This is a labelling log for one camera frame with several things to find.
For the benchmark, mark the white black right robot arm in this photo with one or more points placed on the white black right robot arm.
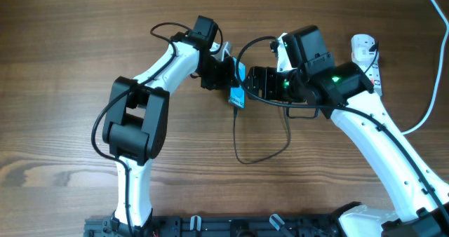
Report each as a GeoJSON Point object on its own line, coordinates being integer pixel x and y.
{"type": "Point", "coordinates": [306, 76]}

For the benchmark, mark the white power strip socket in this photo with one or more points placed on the white power strip socket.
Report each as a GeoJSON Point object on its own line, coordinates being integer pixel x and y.
{"type": "Point", "coordinates": [365, 53]}

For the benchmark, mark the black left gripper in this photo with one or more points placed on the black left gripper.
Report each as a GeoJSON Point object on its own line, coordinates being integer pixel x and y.
{"type": "Point", "coordinates": [226, 80]}

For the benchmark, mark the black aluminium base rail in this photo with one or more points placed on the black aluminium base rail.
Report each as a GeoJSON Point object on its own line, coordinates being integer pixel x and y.
{"type": "Point", "coordinates": [275, 225]}

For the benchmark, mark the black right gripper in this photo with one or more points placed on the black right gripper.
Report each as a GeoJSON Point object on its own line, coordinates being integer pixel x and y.
{"type": "Point", "coordinates": [270, 74]}

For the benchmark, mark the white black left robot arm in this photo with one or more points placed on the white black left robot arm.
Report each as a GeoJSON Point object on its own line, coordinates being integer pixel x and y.
{"type": "Point", "coordinates": [136, 117]}

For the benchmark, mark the blue screen Galaxy smartphone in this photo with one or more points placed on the blue screen Galaxy smartphone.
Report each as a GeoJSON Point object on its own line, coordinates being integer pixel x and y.
{"type": "Point", "coordinates": [237, 94]}

